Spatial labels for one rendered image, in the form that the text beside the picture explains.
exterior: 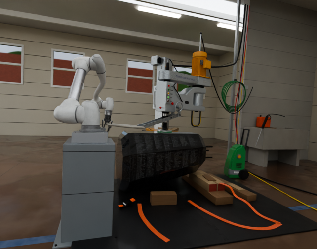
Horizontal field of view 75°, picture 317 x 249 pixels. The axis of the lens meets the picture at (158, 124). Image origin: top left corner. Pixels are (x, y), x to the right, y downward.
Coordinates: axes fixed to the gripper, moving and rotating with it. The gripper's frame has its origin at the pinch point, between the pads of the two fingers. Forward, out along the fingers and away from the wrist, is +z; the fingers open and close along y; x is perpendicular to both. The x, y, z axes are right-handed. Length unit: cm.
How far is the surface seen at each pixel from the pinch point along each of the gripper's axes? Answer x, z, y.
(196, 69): 24, -110, 132
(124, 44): 603, -331, 127
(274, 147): 60, 3, 376
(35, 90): 638, -91, -175
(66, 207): -83, 58, -36
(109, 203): -86, 55, -3
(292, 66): 108, -208, 472
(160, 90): 14, -64, 71
